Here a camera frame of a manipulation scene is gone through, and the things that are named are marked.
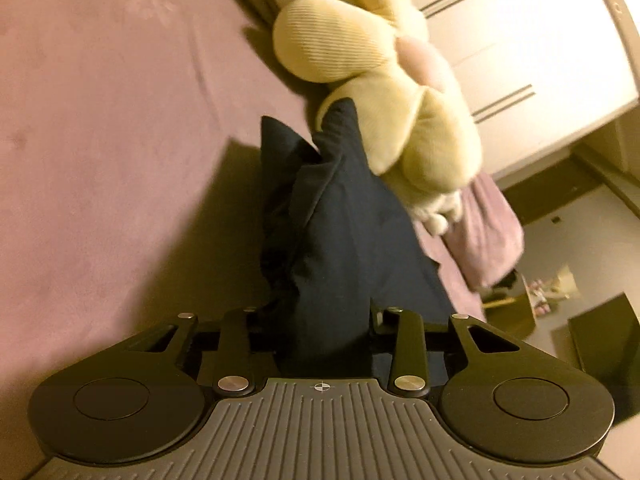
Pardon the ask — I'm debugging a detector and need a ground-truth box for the side table with gold legs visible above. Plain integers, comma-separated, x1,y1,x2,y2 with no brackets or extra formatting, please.
481,274,538,341

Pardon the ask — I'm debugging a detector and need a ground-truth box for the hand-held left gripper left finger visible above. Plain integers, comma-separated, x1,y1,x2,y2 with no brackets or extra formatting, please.
120,307,261,397

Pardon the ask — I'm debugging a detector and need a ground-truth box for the purple fleece blanket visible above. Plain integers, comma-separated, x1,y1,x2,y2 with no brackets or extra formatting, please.
0,0,323,403

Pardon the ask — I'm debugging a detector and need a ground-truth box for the white wardrobe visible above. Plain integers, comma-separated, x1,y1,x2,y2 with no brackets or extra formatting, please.
387,0,640,182

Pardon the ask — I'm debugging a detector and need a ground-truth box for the navy zip-up jacket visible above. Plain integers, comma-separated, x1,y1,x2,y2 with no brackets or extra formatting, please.
259,97,458,380

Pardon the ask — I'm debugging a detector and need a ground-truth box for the purple pillow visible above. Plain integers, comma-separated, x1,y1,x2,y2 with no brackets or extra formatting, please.
422,170,526,311

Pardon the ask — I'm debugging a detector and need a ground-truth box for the white paper-wrapped bouquet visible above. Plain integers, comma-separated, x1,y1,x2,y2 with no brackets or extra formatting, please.
529,265,576,318

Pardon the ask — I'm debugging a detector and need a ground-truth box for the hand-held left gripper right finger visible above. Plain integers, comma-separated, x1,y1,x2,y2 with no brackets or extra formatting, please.
370,300,521,398

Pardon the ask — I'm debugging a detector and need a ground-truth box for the cream plush toy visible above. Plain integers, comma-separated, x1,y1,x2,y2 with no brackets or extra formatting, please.
272,0,484,198

